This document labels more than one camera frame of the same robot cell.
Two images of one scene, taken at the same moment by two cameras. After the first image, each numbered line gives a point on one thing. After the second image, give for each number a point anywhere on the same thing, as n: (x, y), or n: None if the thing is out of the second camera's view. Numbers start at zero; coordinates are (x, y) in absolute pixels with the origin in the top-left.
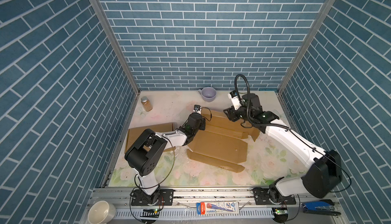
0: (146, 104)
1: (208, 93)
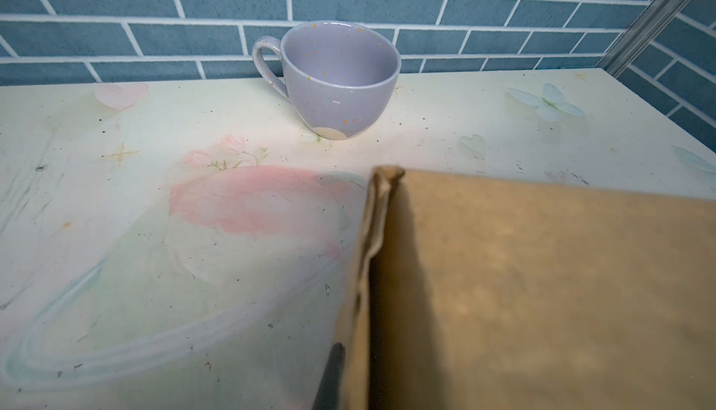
0: None
1: (337, 75)
